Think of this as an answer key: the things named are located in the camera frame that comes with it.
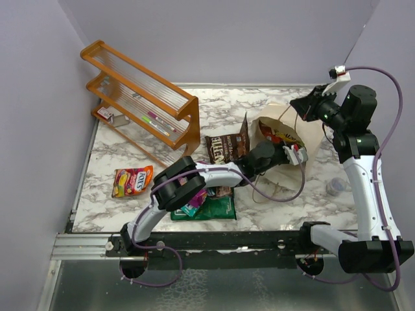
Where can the purple snack bag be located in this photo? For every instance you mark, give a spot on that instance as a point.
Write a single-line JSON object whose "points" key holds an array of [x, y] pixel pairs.
{"points": [[198, 200]]}

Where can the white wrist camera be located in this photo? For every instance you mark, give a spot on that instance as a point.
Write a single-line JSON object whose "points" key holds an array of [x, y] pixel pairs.
{"points": [[340, 78], [296, 154]]}

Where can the yellow green snack bag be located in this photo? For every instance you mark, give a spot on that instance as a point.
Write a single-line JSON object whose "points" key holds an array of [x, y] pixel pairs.
{"points": [[289, 136]]}

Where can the green marker pen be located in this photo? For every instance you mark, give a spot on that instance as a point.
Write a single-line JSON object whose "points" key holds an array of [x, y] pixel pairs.
{"points": [[155, 126]]}

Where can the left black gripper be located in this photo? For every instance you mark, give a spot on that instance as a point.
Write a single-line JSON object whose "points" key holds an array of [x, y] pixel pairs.
{"points": [[280, 146]]}

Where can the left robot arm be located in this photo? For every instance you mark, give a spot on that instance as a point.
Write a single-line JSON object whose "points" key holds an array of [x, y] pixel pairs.
{"points": [[178, 184]]}

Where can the brown sea salt bag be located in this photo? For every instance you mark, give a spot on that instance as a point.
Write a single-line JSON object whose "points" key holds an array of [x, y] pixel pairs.
{"points": [[227, 148]]}

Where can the orange wooden shelf rack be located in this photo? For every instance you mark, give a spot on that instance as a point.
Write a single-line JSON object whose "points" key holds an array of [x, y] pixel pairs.
{"points": [[125, 87]]}

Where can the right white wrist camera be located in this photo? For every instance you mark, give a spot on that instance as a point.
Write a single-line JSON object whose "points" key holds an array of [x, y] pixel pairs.
{"points": [[340, 78]]}

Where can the red white small box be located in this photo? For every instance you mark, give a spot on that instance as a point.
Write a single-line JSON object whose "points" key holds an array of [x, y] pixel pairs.
{"points": [[104, 113]]}

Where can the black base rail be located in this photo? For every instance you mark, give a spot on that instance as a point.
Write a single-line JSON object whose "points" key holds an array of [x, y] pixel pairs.
{"points": [[215, 250]]}

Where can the pink marker pen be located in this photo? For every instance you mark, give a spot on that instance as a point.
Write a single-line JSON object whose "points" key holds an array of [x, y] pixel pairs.
{"points": [[161, 121]]}

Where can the small clear purple cup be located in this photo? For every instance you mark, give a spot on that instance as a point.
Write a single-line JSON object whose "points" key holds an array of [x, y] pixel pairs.
{"points": [[336, 186]]}

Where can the green chips bag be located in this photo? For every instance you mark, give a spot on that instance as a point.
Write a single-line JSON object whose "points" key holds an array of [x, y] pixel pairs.
{"points": [[219, 204]]}

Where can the beige paper bag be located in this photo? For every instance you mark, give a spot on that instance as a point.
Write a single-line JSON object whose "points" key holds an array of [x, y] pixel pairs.
{"points": [[285, 182]]}

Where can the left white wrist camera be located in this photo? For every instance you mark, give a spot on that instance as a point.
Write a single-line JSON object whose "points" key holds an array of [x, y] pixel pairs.
{"points": [[296, 154]]}

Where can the red chips bag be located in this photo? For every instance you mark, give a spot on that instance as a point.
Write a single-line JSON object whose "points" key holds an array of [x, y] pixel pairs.
{"points": [[270, 133]]}

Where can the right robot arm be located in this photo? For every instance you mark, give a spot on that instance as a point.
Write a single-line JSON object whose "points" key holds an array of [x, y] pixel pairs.
{"points": [[378, 246]]}

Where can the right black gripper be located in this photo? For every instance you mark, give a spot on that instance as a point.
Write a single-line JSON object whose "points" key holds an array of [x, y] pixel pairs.
{"points": [[312, 101]]}

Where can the orange red snack bag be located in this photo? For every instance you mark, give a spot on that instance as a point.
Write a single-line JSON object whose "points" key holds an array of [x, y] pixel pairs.
{"points": [[131, 181]]}

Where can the teal snack bag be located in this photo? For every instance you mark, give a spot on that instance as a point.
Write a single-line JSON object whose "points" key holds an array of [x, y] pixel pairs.
{"points": [[190, 210]]}

